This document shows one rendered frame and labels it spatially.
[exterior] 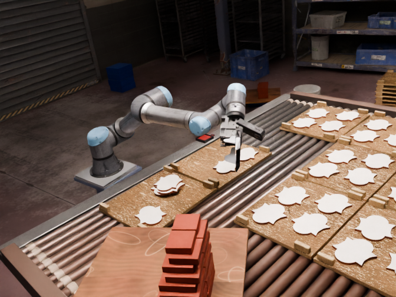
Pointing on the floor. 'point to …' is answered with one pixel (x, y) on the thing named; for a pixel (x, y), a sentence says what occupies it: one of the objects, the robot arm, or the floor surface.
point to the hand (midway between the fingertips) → (238, 162)
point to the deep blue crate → (249, 64)
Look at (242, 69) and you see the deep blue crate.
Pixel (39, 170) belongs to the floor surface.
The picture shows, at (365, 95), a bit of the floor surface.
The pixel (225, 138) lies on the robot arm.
